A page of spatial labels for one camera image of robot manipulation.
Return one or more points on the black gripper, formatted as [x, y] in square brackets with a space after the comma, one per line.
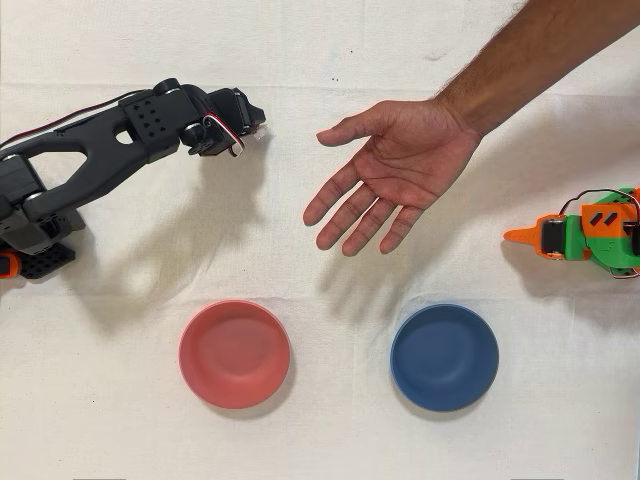
[246, 118]

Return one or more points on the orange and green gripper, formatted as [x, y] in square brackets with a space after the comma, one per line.
[551, 234]

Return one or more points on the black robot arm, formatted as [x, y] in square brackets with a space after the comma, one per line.
[100, 135]

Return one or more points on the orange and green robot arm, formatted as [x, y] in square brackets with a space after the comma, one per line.
[607, 245]

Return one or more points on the person's bare hand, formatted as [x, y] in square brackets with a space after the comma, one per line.
[410, 160]

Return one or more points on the blue bowl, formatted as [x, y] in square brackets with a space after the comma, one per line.
[444, 357]

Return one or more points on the pink bowl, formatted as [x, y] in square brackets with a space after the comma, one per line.
[235, 355]

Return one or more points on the white tablecloth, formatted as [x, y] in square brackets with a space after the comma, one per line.
[320, 440]

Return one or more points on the orange clamp piece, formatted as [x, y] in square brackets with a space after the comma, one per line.
[7, 264]

